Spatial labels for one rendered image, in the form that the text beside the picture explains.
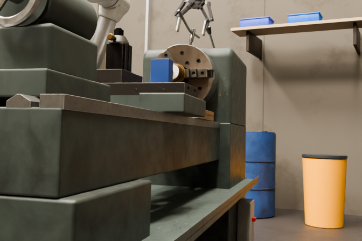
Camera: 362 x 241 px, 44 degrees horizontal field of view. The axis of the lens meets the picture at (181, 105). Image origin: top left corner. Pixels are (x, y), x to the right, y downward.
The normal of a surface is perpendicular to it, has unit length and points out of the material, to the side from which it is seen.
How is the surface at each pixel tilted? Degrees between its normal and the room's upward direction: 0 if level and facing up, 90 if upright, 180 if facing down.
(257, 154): 90
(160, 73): 90
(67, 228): 90
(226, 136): 90
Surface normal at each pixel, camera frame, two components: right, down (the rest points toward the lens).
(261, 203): 0.34, -0.05
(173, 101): -0.27, -0.07
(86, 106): 0.96, 0.00
